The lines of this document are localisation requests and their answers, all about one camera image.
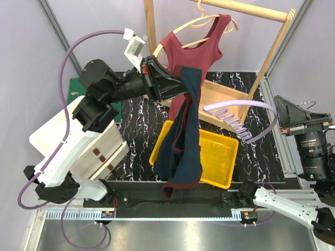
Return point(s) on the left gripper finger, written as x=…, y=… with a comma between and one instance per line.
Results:
x=159, y=75
x=170, y=91

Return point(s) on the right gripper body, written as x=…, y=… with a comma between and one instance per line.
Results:
x=308, y=128

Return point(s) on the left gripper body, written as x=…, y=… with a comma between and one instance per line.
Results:
x=150, y=80

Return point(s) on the lilac plastic hanger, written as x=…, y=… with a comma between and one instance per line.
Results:
x=220, y=111

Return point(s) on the navy tank top maroon trim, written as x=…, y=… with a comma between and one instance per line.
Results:
x=178, y=157

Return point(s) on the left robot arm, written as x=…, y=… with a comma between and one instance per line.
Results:
x=55, y=183

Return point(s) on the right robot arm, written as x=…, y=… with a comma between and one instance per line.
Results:
x=317, y=159

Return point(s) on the wooden clothes hanger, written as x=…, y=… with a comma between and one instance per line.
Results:
x=157, y=51

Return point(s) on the wooden clothes rack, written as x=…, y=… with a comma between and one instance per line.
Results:
x=212, y=91

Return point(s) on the green folder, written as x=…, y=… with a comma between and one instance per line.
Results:
x=76, y=90

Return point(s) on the yellow plastic tray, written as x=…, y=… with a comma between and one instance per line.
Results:
x=217, y=156

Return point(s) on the white wooden storage box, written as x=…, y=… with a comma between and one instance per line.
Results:
x=96, y=161

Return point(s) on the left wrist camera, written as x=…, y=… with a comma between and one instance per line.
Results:
x=134, y=47

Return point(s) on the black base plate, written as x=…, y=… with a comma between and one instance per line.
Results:
x=144, y=200

